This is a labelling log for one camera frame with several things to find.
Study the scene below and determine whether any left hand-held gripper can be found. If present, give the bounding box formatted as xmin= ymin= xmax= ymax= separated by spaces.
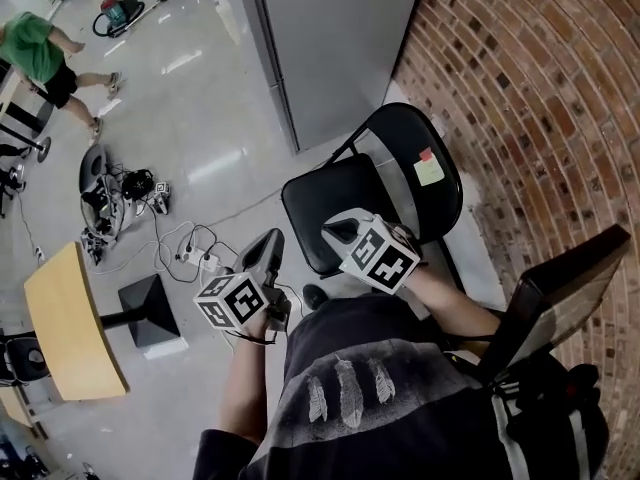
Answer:
xmin=193 ymin=227 xmax=294 ymax=331

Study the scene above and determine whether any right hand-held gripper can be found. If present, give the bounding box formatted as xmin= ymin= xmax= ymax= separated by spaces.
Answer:
xmin=321 ymin=209 xmax=422 ymax=297

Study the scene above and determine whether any black folding chair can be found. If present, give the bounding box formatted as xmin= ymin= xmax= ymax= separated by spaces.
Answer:
xmin=280 ymin=101 xmax=467 ymax=295

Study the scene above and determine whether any person's left forearm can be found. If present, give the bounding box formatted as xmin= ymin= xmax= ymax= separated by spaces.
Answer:
xmin=217 ymin=312 xmax=282 ymax=447

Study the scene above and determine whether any person's right forearm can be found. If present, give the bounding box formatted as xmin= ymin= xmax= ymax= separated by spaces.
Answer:
xmin=399 ymin=262 xmax=502 ymax=342

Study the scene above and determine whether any white power strip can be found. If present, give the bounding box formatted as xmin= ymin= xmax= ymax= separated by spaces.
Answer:
xmin=175 ymin=245 xmax=222 ymax=274

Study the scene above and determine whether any person's left black shoe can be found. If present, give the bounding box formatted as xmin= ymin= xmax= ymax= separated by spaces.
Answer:
xmin=302 ymin=283 xmax=329 ymax=312

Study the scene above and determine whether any yellow sticky note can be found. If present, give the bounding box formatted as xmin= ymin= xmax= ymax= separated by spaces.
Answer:
xmin=413 ymin=156 xmax=447 ymax=188

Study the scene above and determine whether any small spare hand-held gripper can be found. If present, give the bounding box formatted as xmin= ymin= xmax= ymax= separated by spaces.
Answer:
xmin=149 ymin=181 xmax=173 ymax=216

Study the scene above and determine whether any small black floor gadget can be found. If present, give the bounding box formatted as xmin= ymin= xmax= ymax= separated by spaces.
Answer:
xmin=82 ymin=227 xmax=107 ymax=265

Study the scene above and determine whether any black round device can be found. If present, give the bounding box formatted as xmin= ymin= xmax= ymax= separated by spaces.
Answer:
xmin=121 ymin=168 xmax=156 ymax=201

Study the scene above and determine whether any person's black printed shirt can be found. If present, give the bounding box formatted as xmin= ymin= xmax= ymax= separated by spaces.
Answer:
xmin=192 ymin=292 xmax=506 ymax=480

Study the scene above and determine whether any wooden table with black base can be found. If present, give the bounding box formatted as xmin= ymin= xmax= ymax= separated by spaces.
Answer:
xmin=23 ymin=241 xmax=182 ymax=402

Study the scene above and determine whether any grey partition panel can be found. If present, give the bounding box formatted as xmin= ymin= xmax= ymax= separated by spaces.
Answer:
xmin=232 ymin=0 xmax=427 ymax=156

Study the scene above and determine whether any small wooden side table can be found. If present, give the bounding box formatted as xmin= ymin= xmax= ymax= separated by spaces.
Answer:
xmin=0 ymin=385 xmax=49 ymax=440

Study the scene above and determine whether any black coat rack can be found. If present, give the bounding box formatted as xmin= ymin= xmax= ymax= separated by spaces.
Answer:
xmin=0 ymin=122 xmax=53 ymax=165

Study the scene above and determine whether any red green vacuum cleaner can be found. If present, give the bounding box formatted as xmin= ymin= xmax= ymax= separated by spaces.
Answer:
xmin=92 ymin=0 xmax=179 ymax=40

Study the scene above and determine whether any grey spare gripper with wires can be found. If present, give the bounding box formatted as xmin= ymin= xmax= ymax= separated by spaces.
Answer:
xmin=79 ymin=177 xmax=139 ymax=240

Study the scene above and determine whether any black harness with grey straps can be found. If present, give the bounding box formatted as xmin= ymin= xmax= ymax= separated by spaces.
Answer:
xmin=479 ymin=362 xmax=609 ymax=480

